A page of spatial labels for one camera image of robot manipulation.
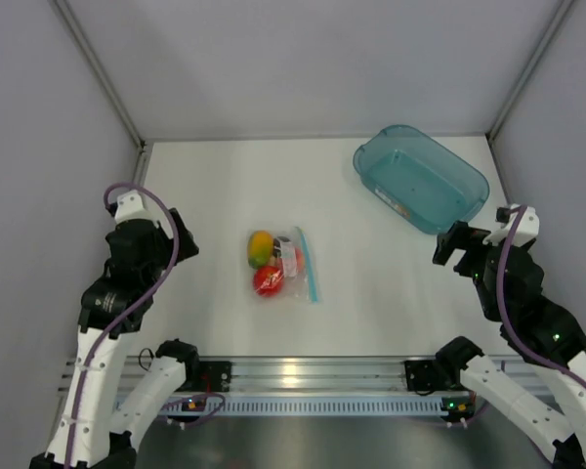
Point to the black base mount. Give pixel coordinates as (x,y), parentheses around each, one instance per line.
(424,377)
(213,377)

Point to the slotted cable duct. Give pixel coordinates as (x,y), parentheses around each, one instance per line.
(390,405)

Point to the aluminium mounting rail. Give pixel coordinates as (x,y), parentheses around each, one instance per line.
(331,374)

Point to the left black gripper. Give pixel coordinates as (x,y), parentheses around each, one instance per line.
(186,246)

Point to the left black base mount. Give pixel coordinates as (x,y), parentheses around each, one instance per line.
(213,377)

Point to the red fake tomato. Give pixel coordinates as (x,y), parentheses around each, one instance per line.
(268,281)

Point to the yellow green fake mango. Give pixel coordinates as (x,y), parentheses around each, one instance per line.
(259,249)

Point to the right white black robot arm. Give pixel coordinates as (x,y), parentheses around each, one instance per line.
(548,339)

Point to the teal plastic bin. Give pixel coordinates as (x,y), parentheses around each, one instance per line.
(427,184)

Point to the clear zip top bag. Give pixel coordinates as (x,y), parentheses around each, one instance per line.
(282,265)

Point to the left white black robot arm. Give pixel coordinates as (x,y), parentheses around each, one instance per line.
(93,431)

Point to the dark red fake fig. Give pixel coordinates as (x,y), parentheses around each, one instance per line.
(282,245)

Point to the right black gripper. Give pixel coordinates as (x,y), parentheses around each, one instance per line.
(458,236)

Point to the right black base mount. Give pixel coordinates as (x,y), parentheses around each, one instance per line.
(424,377)

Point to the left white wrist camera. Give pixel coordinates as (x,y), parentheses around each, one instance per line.
(131,206)

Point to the pink fake peach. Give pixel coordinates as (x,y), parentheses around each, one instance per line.
(294,263)

